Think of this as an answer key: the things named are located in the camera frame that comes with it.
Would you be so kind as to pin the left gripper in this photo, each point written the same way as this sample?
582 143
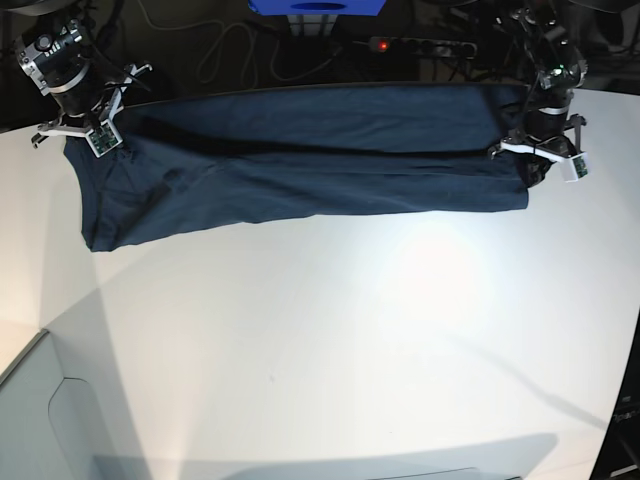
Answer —
544 132

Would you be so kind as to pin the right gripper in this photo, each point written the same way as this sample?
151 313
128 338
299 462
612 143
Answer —
63 62

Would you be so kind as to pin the dark blue T-shirt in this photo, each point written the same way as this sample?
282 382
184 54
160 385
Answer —
271 155

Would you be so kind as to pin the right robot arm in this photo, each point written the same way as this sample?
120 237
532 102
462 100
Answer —
102 34

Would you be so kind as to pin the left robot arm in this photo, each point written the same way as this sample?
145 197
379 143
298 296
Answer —
548 58

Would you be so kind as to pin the white power strip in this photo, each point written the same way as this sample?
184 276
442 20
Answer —
423 47

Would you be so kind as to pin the blue box on stand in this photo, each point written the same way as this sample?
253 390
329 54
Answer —
308 7

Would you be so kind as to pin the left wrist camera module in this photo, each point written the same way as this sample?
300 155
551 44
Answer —
574 168

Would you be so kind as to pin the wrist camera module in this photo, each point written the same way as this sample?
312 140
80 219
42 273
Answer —
104 139
574 168

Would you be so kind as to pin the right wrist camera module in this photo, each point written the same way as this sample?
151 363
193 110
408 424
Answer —
104 139

